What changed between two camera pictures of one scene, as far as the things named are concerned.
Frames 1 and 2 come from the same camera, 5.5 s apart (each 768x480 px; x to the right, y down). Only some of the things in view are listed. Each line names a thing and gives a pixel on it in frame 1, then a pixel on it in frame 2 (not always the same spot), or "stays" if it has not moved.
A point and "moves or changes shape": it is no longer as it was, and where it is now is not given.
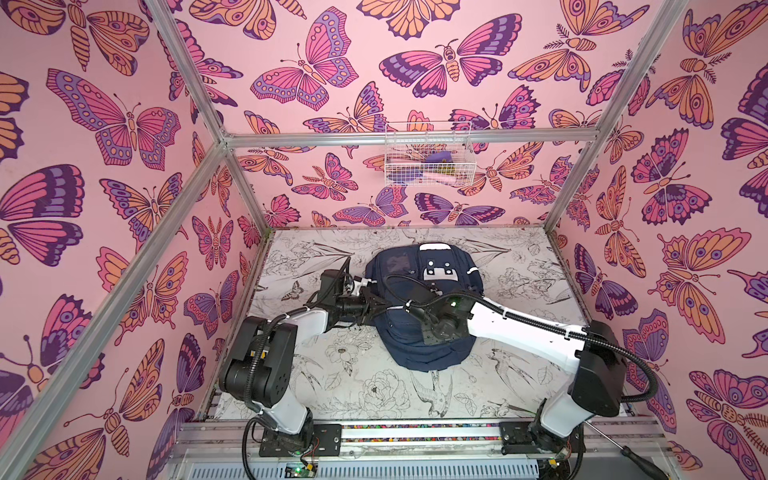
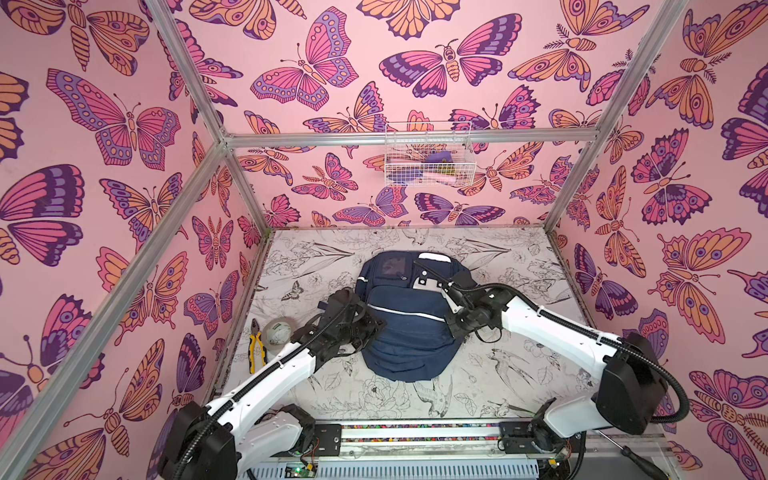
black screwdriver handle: (649, 466) stays
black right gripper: (417, 308) to (459, 318)
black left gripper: (369, 308) to (372, 326)
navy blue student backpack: (427, 272) moves or changes shape
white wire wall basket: (433, 153) stays
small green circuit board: (300, 472) stays
